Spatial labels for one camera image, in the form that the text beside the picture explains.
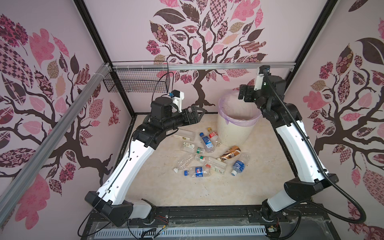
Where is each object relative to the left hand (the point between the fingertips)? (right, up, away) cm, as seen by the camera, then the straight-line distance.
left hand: (198, 115), depth 63 cm
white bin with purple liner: (+20, -1, +15) cm, 25 cm away
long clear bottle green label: (+11, -29, +26) cm, 41 cm away
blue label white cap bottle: (+24, -28, +22) cm, 43 cm away
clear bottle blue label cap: (+7, -17, +33) cm, 37 cm away
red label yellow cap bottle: (+12, -12, +40) cm, 43 cm away
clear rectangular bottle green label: (-9, -11, +41) cm, 43 cm away
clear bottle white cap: (-9, -28, +28) cm, 41 cm away
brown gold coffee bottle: (+23, -21, +28) cm, 42 cm away
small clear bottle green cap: (-5, -18, +31) cm, 36 cm away
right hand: (+24, +14, +2) cm, 28 cm away
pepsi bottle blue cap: (0, -31, +20) cm, 37 cm away
